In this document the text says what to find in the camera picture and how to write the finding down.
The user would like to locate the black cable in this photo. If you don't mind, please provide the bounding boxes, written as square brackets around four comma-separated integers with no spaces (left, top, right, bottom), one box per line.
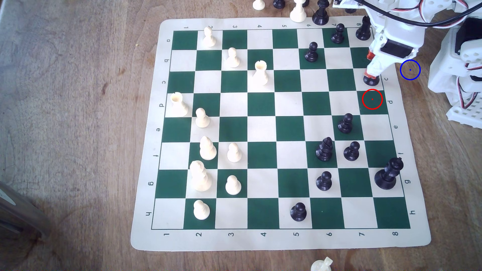
[359,0,482,28]

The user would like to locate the red black white servo wires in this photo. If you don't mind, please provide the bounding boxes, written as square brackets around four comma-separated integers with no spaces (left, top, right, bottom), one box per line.
[450,62,482,110]

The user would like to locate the white bishop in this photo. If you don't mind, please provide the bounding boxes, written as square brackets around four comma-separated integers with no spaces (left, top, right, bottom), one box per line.
[289,0,307,23]
[199,136,218,161]

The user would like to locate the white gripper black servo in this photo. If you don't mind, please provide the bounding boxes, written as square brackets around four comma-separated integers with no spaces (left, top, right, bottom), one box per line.
[365,8,426,78]

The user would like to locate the dark grey metal object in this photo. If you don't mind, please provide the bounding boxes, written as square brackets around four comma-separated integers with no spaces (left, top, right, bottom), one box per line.
[0,181,52,241]

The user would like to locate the black bishop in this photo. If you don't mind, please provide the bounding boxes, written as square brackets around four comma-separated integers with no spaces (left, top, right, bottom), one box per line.
[316,137,335,162]

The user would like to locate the green white vinyl chess mat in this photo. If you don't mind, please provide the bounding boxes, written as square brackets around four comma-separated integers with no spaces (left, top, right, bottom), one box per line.
[130,16,432,252]

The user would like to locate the white queen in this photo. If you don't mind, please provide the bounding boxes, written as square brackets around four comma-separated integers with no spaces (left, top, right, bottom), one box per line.
[189,160,213,192]

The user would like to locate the black king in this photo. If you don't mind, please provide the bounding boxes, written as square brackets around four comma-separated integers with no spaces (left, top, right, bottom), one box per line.
[374,157,404,190]

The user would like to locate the black queen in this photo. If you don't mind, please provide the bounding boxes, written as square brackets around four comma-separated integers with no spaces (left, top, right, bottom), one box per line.
[312,0,330,26]

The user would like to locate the white knight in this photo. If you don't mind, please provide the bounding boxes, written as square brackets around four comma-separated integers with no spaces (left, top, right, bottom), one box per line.
[310,257,333,271]

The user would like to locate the white rook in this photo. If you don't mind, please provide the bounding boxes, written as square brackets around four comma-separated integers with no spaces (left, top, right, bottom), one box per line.
[169,92,189,117]
[252,60,269,86]

